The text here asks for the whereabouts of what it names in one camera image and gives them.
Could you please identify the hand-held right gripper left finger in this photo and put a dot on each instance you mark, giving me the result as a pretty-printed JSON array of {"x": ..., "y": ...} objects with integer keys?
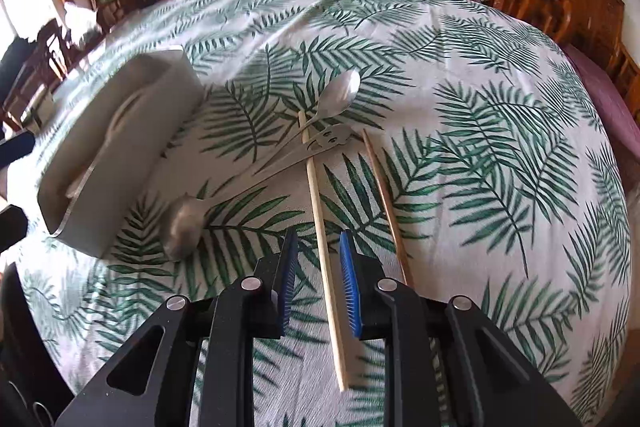
[{"x": 287, "y": 277}]

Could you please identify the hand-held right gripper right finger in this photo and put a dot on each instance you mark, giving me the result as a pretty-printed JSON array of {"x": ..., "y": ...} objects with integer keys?
[{"x": 348, "y": 287}]

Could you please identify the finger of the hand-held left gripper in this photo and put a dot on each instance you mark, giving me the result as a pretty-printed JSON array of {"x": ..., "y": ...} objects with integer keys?
[
  {"x": 12, "y": 148},
  {"x": 10, "y": 228}
]

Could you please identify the wooden chopstick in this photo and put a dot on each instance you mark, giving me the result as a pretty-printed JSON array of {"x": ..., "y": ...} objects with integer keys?
[
  {"x": 320, "y": 217},
  {"x": 385, "y": 202}
]

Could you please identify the steel spoon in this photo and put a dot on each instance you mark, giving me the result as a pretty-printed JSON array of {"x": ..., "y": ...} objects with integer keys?
[
  {"x": 342, "y": 89},
  {"x": 182, "y": 227}
]

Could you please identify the steel fork with face cut-out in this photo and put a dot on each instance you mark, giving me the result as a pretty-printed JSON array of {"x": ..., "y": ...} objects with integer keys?
[{"x": 330, "y": 138}]

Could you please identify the grey rectangular metal tray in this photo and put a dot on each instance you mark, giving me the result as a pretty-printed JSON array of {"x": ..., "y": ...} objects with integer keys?
[{"x": 170, "y": 117}]

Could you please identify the dark wooden chair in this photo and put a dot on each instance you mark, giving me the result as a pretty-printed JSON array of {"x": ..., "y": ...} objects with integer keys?
[
  {"x": 55, "y": 47},
  {"x": 27, "y": 92}
]

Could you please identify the white plastic bag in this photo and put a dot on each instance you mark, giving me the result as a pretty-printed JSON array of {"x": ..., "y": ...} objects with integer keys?
[{"x": 79, "y": 19}]

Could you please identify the leaf-print tablecloth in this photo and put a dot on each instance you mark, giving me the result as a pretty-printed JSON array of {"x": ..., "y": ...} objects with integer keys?
[{"x": 475, "y": 157}]

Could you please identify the purple armchair cushion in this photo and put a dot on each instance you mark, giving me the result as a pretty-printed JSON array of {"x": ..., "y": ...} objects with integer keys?
[{"x": 605, "y": 82}]

